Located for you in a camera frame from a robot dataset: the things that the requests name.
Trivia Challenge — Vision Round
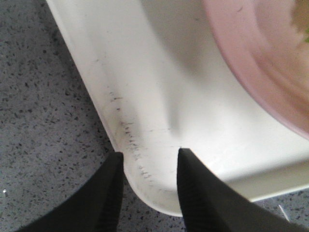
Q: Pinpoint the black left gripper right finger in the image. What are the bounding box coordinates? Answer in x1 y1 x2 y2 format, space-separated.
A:
177 148 307 232

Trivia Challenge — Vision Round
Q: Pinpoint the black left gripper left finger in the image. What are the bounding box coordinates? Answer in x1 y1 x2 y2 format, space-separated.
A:
20 152 124 232

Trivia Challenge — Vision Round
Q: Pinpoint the cream bear serving tray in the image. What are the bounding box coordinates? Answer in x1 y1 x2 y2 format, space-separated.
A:
48 0 309 217

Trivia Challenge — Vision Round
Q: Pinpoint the pink round plate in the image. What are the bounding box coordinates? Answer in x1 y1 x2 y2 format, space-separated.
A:
204 0 309 138

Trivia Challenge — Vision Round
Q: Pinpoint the green lettuce leaf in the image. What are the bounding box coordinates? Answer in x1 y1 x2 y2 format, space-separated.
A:
291 0 309 46

